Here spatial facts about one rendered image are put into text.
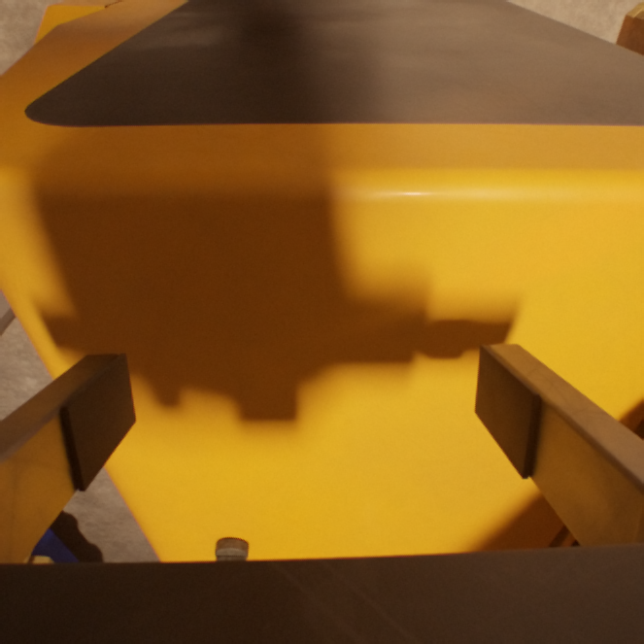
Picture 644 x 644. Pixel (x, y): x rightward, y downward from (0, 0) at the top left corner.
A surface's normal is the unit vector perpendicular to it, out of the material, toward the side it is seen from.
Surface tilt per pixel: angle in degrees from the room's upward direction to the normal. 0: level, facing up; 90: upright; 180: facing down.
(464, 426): 0
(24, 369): 0
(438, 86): 90
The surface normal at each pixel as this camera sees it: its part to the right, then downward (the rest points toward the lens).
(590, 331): -0.01, 0.65
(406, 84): -0.01, -0.76
